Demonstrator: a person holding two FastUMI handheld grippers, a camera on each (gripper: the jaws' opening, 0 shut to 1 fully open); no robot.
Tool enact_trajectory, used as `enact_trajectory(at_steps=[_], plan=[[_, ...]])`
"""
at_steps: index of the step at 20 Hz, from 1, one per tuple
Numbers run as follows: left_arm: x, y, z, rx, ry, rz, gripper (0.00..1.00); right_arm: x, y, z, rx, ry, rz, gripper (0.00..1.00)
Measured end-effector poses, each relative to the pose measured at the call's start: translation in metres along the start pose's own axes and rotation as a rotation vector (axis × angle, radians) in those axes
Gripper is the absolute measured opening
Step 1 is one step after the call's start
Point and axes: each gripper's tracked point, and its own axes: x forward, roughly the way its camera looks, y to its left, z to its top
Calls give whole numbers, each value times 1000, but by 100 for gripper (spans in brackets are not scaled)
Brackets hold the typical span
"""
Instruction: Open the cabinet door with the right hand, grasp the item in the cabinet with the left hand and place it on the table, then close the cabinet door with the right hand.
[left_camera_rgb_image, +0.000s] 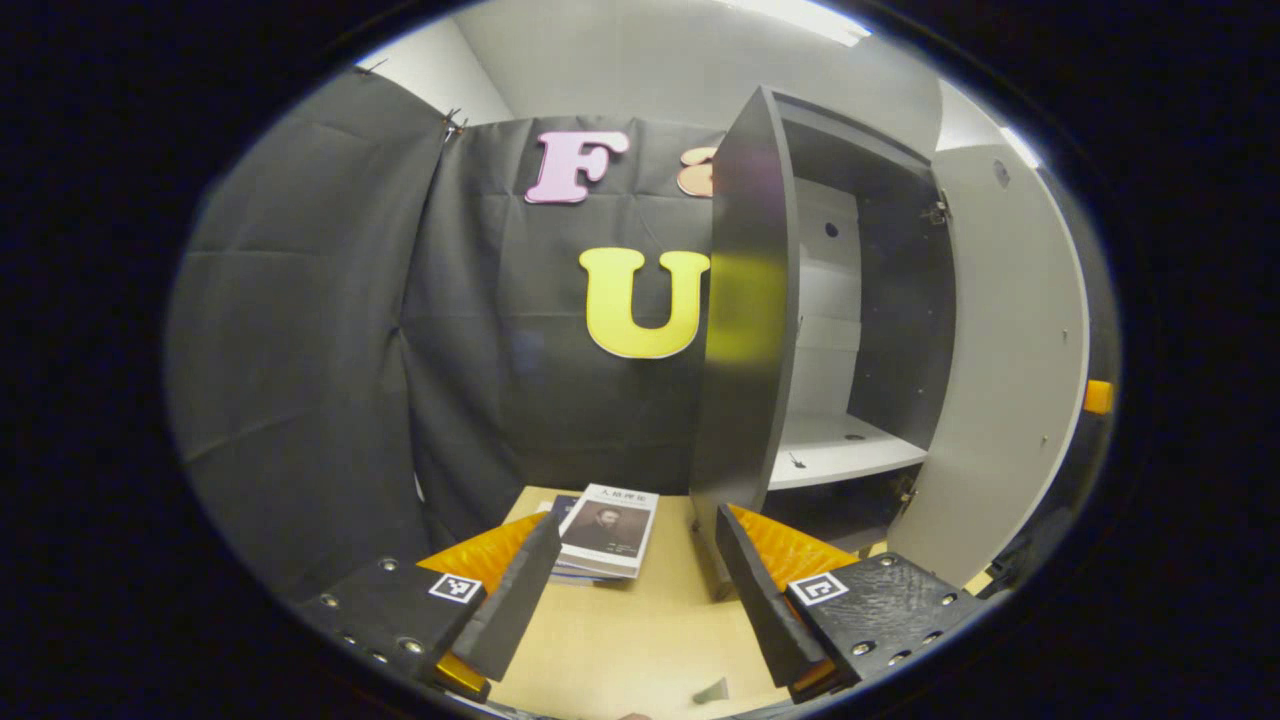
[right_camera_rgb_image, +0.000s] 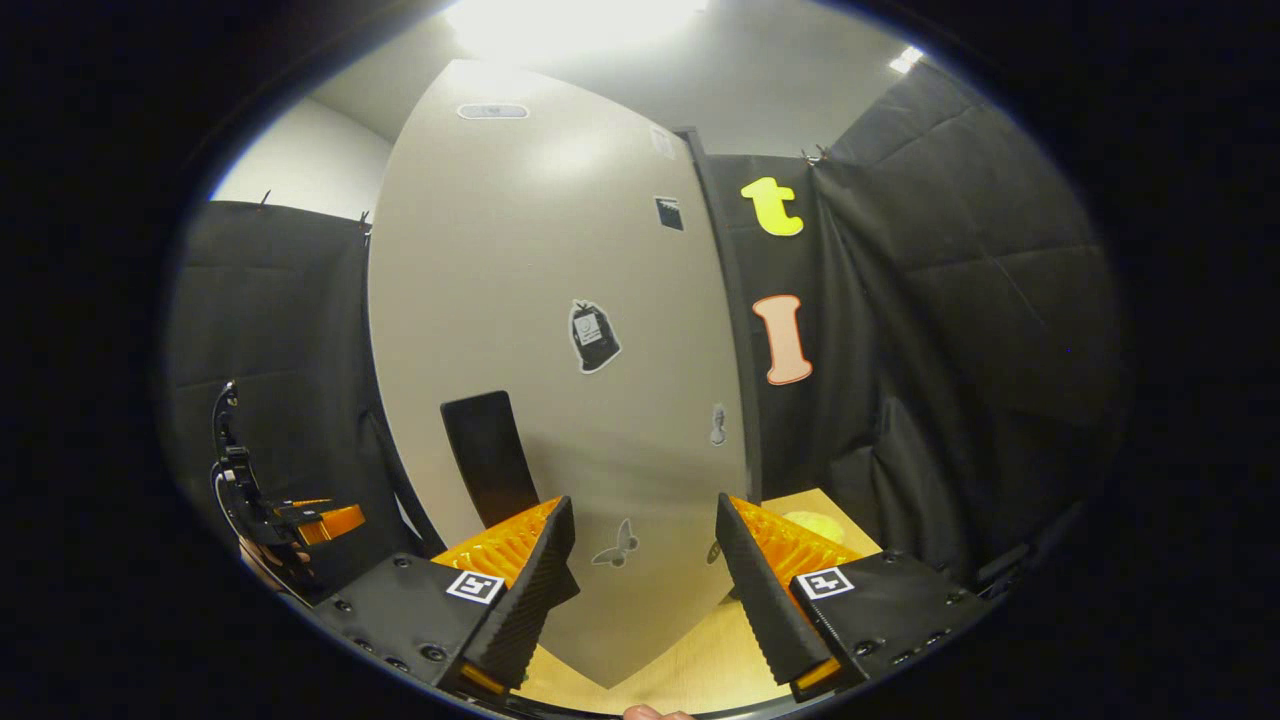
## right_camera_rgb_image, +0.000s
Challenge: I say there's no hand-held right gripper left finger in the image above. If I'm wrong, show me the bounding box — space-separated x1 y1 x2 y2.
315 496 582 697

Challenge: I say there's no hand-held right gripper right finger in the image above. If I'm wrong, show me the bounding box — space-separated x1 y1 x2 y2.
716 493 991 704

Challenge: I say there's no black door handle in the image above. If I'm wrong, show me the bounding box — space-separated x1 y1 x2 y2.
441 391 541 529

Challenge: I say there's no dark grey cabinet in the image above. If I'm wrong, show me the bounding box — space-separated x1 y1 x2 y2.
678 127 767 503

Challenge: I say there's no beige cabinet door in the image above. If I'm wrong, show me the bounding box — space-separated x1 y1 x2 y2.
367 58 751 691

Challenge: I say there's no yellow plush toy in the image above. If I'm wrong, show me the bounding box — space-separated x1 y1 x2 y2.
783 510 847 547

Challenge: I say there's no black backdrop cloth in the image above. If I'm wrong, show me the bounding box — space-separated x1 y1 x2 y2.
165 60 1126 606

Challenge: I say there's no large ceiling light panel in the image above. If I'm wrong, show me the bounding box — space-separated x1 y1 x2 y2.
445 0 711 53

